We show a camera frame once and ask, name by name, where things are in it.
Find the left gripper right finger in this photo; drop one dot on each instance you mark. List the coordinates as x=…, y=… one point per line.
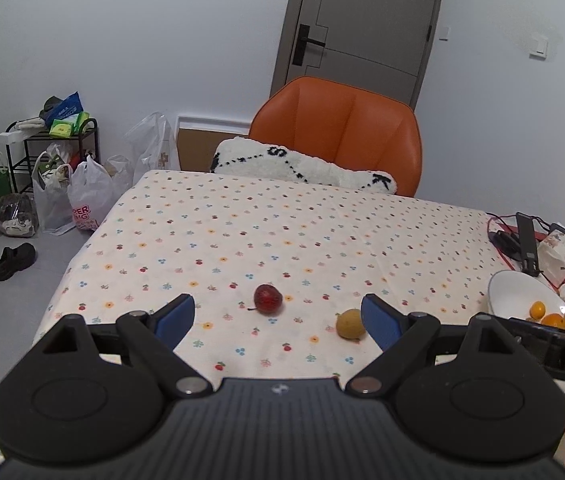
x=404, y=340

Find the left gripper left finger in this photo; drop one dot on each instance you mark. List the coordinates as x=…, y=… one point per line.
x=150, y=341

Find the large orange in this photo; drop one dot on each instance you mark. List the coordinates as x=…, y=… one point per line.
x=555, y=320

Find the green kiwi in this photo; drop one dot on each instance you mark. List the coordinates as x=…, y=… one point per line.
x=349, y=325

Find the small yellow orange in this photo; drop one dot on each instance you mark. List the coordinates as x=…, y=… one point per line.
x=537, y=311

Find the white plate blue rim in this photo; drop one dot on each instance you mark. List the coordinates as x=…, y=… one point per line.
x=510, y=294

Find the dark red fruit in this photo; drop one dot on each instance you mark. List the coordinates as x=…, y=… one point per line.
x=267, y=300

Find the white tissue pack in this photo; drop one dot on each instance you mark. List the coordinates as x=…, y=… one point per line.
x=551, y=257

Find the dotted white tablecloth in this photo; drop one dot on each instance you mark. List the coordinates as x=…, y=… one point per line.
x=217, y=238

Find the white plastic bag red print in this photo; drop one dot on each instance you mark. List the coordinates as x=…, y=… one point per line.
x=91, y=193

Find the black slipper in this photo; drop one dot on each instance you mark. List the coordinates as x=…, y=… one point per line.
x=15, y=260

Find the dark transparent bag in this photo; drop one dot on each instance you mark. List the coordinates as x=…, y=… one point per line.
x=18, y=216

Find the grey plastic bag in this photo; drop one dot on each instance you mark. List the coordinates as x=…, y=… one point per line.
x=50, y=180

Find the clear plastic bag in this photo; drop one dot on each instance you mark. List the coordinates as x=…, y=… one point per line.
x=153, y=144

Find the white fluffy cushion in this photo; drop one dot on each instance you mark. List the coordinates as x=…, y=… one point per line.
x=243, y=157

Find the orange leather chair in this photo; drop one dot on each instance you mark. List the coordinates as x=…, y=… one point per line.
x=355, y=129

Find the green package on shelf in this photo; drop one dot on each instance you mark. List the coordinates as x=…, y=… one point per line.
x=64, y=128

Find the black metal shelf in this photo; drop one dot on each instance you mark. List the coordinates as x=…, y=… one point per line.
x=23, y=146

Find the blue package on shelf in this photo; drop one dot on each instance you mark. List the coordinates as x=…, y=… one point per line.
x=69, y=106

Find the grey door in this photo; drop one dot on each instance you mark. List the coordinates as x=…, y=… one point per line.
x=378, y=45

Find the white light switch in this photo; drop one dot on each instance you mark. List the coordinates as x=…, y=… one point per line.
x=540, y=46

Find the black door handle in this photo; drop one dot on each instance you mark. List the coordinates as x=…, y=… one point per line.
x=303, y=40

